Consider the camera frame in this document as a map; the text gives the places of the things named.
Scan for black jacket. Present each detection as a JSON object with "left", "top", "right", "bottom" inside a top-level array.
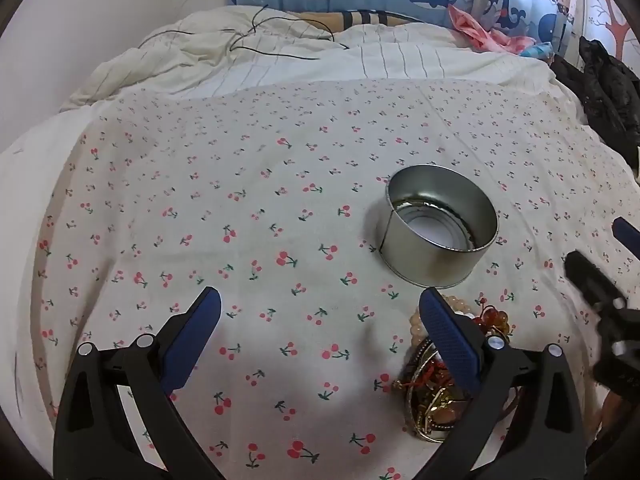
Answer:
[{"left": 549, "top": 35, "right": 640, "bottom": 182}]

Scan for amber bead charm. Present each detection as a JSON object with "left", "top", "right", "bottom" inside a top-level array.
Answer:
[{"left": 472, "top": 297, "right": 514, "bottom": 337}]

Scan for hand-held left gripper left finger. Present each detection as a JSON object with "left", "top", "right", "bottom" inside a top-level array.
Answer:
[{"left": 52, "top": 286, "right": 223, "bottom": 480}]

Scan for pink cloth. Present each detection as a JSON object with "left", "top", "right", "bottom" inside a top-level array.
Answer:
[{"left": 447, "top": 5, "right": 537, "bottom": 57}]

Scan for beige beaded bracelet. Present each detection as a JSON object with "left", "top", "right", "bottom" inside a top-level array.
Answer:
[{"left": 409, "top": 296, "right": 482, "bottom": 347}]

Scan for pink tree wall sticker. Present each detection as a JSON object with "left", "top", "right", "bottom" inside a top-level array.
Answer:
[{"left": 582, "top": 0, "right": 637, "bottom": 57}]

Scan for yellow black striped pillow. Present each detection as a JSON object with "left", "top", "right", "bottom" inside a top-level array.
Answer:
[{"left": 299, "top": 9, "right": 437, "bottom": 29}]

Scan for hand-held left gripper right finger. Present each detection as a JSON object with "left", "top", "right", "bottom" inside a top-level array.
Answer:
[{"left": 417, "top": 286, "right": 586, "bottom": 480}]

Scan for cherry print bed sheet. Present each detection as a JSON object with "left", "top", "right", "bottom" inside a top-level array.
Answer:
[{"left": 29, "top": 77, "right": 640, "bottom": 480}]

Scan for red knot charm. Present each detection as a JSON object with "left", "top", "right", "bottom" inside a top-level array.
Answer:
[{"left": 393, "top": 359, "right": 453, "bottom": 392}]

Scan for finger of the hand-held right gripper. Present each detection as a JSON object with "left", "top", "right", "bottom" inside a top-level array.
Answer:
[
  {"left": 612, "top": 217, "right": 640, "bottom": 252},
  {"left": 565, "top": 251, "right": 629, "bottom": 312}
]

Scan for black cable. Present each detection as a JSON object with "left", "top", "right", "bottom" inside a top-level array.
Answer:
[{"left": 139, "top": 4, "right": 352, "bottom": 62}]

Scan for teal cloth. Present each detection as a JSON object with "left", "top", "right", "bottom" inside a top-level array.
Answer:
[{"left": 519, "top": 42, "right": 557, "bottom": 60}]

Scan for white striped quilt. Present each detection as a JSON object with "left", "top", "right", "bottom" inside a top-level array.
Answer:
[{"left": 60, "top": 5, "right": 559, "bottom": 114}]

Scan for round silver metal tin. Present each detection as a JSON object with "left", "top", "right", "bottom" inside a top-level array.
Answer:
[{"left": 376, "top": 164, "right": 500, "bottom": 288}]

